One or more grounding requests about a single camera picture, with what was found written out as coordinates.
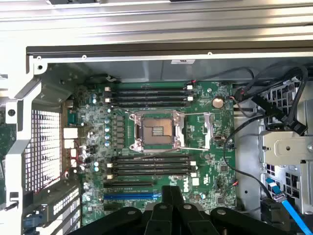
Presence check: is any silver PC case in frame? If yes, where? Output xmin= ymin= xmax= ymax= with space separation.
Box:
xmin=0 ymin=41 xmax=313 ymax=235

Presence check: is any black curved wire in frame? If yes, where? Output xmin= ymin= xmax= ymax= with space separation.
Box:
xmin=223 ymin=115 xmax=272 ymax=199

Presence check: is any black power plug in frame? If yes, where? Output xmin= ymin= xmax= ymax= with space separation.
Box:
xmin=260 ymin=198 xmax=286 ymax=225

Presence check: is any blue expansion slot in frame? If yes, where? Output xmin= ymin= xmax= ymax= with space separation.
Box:
xmin=103 ymin=193 xmax=162 ymax=200

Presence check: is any thick black wire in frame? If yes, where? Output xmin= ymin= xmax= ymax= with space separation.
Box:
xmin=233 ymin=62 xmax=309 ymax=137

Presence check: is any round coin battery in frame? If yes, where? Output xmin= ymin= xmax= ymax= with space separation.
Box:
xmin=211 ymin=96 xmax=224 ymax=109

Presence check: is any green graphics card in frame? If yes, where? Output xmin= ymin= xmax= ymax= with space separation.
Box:
xmin=0 ymin=111 xmax=17 ymax=205

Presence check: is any thin black wire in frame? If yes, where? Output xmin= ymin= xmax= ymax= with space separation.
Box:
xmin=193 ymin=67 xmax=255 ymax=83

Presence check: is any blue SATA wire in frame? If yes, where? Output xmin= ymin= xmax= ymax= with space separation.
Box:
xmin=265 ymin=178 xmax=313 ymax=235

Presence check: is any grey optical drive cage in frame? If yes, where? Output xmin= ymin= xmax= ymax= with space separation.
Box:
xmin=259 ymin=80 xmax=313 ymax=216

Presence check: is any long black expansion slot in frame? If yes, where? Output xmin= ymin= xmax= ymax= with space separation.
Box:
xmin=103 ymin=181 xmax=154 ymax=189

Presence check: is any green motherboard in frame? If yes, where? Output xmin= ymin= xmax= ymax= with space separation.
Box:
xmin=78 ymin=82 xmax=237 ymax=226

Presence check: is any silver drive bracket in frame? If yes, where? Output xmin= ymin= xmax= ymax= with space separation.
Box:
xmin=259 ymin=131 xmax=313 ymax=164

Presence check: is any silver socket cover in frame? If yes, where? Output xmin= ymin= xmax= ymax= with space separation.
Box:
xmin=182 ymin=112 xmax=215 ymax=151

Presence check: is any thin metal locking lever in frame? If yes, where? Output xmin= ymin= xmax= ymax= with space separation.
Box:
xmin=143 ymin=147 xmax=183 ymax=159

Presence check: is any metal CPU socket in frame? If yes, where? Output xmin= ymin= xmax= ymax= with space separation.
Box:
xmin=129 ymin=110 xmax=186 ymax=153

